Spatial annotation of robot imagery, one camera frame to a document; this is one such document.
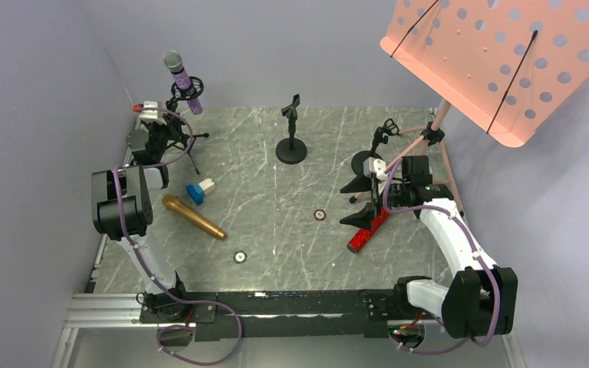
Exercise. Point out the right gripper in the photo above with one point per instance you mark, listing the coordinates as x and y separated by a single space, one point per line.
373 188

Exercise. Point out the gold microphone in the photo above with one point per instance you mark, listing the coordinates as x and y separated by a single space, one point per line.
173 204

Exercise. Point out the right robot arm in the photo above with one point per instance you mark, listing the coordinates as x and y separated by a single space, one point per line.
480 301

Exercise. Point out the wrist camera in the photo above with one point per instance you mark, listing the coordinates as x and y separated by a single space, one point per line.
375 167
148 112

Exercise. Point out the brown poker chip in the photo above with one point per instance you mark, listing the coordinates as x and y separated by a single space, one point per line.
319 215

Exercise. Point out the red glitter microphone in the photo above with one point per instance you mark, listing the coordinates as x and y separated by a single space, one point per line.
363 236

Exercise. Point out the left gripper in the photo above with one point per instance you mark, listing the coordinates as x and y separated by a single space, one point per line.
155 131

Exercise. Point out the black round-base clip stand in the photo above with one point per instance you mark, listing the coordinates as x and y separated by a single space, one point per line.
291 150

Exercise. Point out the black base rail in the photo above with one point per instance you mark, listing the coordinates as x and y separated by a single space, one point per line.
371 313

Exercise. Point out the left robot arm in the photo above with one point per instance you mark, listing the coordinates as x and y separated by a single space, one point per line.
121 209

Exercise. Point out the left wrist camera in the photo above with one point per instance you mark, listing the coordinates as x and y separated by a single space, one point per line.
148 112

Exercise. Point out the purple glitter microphone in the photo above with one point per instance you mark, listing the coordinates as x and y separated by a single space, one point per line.
184 88

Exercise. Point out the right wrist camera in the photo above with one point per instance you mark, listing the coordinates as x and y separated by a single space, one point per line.
375 167

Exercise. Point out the blue white block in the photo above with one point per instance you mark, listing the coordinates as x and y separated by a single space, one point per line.
197 192

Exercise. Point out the black tripod shock-mount stand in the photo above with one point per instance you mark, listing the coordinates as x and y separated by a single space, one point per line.
178 134

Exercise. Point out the pink music stand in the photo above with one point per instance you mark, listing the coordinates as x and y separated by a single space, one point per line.
516 70

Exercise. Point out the black round-base mic stand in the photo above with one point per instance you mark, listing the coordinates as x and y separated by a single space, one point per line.
380 136

